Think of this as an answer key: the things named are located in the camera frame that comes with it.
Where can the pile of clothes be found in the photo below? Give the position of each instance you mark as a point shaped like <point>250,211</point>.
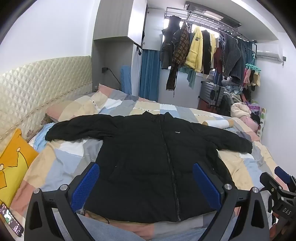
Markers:
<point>240,106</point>

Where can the patchwork quilt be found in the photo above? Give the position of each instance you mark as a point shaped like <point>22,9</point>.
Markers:
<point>57,162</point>

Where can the black hanging coat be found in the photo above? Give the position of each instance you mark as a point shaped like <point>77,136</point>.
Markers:
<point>167,46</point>

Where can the metal ceiling clothes rack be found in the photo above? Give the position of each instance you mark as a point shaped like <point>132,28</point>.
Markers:
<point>203,16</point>

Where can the brown houndstooth scarf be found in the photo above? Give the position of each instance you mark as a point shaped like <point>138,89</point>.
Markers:
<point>180,48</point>

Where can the grey suitcase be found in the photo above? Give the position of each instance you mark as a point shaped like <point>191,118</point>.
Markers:
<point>210,95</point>

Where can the patchwork pillow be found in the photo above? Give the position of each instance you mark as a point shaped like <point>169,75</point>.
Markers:
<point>69,109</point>

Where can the green sock hanger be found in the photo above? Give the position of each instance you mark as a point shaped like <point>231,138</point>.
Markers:
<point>253,69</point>

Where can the yellow cartoon pillow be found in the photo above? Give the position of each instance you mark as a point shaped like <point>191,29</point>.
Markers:
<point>13,162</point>

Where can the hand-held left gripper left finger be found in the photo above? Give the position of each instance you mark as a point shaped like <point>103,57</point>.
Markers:
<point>86,183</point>

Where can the black smartphone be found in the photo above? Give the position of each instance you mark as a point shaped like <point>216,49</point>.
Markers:
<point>11,220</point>

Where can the pink pillow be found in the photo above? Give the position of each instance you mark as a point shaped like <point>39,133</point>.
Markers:
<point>251,127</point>

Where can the dark hanging jacket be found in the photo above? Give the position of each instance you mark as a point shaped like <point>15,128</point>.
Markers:
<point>209,51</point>

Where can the blue curtain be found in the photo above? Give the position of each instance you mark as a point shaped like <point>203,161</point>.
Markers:
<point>149,74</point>

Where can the yellow fleece jacket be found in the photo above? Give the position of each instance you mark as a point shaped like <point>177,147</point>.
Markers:
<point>195,51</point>

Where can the grey wall cabinet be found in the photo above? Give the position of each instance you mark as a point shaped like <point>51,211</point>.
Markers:
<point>115,18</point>

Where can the light blue cloth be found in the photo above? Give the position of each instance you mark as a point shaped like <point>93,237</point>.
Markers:
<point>40,139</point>

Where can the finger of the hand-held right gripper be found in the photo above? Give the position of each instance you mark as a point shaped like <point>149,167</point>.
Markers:
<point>268,180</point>
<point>282,173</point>

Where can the white air conditioner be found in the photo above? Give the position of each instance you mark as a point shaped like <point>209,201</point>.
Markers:
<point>269,52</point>

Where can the black zip jacket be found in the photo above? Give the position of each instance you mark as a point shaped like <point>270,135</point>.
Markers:
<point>138,162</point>

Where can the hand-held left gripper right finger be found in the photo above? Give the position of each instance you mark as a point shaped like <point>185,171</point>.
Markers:
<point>205,185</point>

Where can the teal hanging cloth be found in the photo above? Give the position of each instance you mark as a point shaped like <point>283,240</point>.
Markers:
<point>190,77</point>

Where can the white paper roll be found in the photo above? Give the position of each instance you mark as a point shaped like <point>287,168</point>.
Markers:
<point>219,123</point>

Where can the cream quilted headboard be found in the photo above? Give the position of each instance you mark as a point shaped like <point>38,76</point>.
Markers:
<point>34,88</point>

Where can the person's right hand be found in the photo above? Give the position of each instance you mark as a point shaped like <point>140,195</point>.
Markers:
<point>275,233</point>

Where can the black power plug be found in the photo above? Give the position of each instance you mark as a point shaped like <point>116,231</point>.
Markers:
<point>105,70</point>

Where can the grey denim jacket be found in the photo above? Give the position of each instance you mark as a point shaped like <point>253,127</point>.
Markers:
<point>231,58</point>

